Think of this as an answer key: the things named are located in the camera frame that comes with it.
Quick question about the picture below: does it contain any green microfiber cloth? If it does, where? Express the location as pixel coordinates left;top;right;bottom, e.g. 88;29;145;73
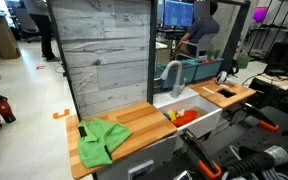
77;118;133;168

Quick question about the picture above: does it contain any right teal bin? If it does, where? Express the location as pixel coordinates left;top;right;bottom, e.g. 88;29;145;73
192;58;224;81

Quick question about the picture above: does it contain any cardboard box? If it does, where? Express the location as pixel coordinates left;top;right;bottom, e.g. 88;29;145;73
0;15;21;59

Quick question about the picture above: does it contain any far black orange clamp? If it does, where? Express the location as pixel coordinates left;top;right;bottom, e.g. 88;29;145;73
242;103;279;132

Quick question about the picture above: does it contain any near black orange clamp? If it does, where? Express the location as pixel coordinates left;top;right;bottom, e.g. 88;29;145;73
180;129;222;180

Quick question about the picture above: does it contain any black corrugated cable hose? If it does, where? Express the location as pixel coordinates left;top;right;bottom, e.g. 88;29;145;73
222;151;276;179

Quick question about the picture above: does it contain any grey wood-pattern back panel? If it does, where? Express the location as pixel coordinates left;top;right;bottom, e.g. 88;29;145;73
49;0;152;118

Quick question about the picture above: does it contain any black orange clamp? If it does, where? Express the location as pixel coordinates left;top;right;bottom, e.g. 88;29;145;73
180;129;222;180
242;103;279;132

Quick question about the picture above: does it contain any white VR headset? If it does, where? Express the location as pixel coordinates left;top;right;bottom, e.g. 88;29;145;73
216;71;234;85

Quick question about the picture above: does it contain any grey sink faucet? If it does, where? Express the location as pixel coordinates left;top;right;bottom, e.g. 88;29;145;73
160;60;185;98

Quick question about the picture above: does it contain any white sink basin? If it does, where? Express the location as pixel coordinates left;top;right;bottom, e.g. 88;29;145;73
153;87;222;137

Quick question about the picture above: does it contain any seated person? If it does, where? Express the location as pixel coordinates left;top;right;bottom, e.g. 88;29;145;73
176;1;220;55

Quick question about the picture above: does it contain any grey office chair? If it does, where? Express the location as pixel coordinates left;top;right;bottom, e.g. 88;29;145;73
175;34;215;59

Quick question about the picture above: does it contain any black frame post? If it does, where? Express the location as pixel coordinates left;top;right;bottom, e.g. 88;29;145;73
147;0;157;104

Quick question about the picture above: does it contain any small wooden board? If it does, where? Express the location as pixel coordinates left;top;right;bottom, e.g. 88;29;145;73
189;78;256;109

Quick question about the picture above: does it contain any left teal bin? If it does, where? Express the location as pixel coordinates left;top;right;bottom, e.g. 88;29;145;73
155;60;197;89

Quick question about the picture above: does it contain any standing person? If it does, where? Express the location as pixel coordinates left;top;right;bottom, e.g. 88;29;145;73
23;0;58;62

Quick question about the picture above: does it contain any red bowl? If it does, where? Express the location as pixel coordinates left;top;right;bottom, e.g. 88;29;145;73
172;110;198;127

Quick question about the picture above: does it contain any teal bin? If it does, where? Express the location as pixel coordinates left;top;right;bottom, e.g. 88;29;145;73
192;58;224;81
155;60;197;89

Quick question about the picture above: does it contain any computer monitor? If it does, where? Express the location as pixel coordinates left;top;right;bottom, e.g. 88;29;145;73
163;0;193;27

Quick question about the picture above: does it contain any yellow toy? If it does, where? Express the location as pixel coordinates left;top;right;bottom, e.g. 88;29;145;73
167;111;176;121

